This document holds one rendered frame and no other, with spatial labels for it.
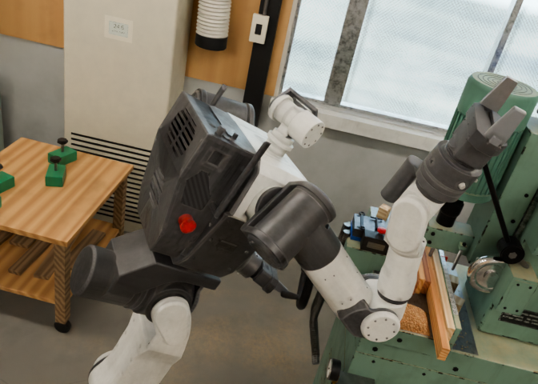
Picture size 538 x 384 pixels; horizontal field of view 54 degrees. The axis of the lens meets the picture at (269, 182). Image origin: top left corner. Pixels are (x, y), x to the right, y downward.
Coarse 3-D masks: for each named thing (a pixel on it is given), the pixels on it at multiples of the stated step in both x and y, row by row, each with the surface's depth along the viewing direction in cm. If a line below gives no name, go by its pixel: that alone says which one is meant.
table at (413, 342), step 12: (372, 216) 184; (408, 300) 149; (420, 300) 150; (396, 336) 138; (408, 336) 138; (420, 336) 137; (432, 336) 138; (408, 348) 140; (420, 348) 139; (432, 348) 139
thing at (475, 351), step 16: (448, 272) 181; (464, 272) 183; (464, 288) 175; (464, 304) 168; (464, 320) 161; (464, 336) 155; (480, 336) 156; (496, 336) 158; (368, 352) 154; (384, 352) 153; (400, 352) 152; (464, 352) 149; (480, 352) 151; (496, 352) 152; (512, 352) 153; (528, 352) 154; (432, 368) 153; (448, 368) 152; (464, 368) 151; (480, 368) 150; (496, 368) 149; (512, 368) 149; (528, 368) 149
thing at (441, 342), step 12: (432, 264) 159; (432, 276) 154; (432, 288) 149; (432, 300) 145; (432, 312) 143; (432, 324) 140; (444, 324) 137; (444, 336) 133; (444, 348) 129; (444, 360) 131
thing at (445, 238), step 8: (432, 224) 153; (456, 224) 156; (464, 224) 157; (432, 232) 152; (440, 232) 152; (448, 232) 152; (456, 232) 152; (464, 232) 153; (472, 232) 154; (432, 240) 154; (440, 240) 154; (448, 240) 153; (456, 240) 153; (464, 240) 152; (472, 240) 152; (440, 248) 155; (448, 248) 154; (456, 248) 154
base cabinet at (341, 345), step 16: (336, 320) 201; (336, 336) 192; (352, 336) 163; (336, 352) 184; (352, 352) 157; (320, 368) 212; (352, 368) 157; (368, 368) 157; (384, 368) 156; (400, 368) 155; (416, 368) 154
